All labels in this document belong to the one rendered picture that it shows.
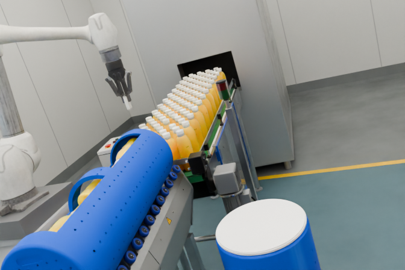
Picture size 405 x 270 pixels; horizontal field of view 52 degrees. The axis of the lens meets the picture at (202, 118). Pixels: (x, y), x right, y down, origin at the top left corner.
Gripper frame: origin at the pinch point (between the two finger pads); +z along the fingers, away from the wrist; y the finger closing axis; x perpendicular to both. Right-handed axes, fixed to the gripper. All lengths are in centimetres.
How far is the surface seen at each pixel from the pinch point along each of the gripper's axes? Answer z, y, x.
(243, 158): 56, -37, -40
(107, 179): 14, -8, 53
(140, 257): 43, -12, 59
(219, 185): 56, -28, -11
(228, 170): 49, -34, -13
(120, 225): 24, -15, 68
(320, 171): 136, -76, -164
